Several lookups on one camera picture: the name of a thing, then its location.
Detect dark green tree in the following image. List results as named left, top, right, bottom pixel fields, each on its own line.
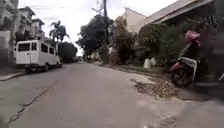
left=75, top=13, right=114, bottom=58

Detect grey concrete road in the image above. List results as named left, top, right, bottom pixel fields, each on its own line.
left=0, top=61, right=224, bottom=128

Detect utility pole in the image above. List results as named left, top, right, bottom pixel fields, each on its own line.
left=101, top=0, right=111, bottom=65

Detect green hedge bushes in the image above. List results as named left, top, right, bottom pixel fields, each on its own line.
left=111, top=18, right=224, bottom=81

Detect pile of dry leaves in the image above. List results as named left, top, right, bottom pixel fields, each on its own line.
left=130, top=77, right=181, bottom=100

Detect palm tree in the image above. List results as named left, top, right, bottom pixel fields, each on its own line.
left=48, top=20, right=71, bottom=51

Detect red and white motorcycle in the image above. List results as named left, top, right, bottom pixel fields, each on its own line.
left=166, top=29, right=203, bottom=88

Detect house with sloped roof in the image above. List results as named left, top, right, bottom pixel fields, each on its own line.
left=119, top=0, right=224, bottom=64

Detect white van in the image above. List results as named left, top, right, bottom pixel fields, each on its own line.
left=13, top=39, right=63, bottom=74

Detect multi-storey buildings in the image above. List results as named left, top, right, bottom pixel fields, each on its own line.
left=0, top=0, right=47, bottom=68

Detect concrete sidewalk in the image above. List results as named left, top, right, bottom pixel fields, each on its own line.
left=0, top=67, right=28, bottom=82

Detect overhead wires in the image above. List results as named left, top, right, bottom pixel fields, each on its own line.
left=19, top=0, right=104, bottom=24

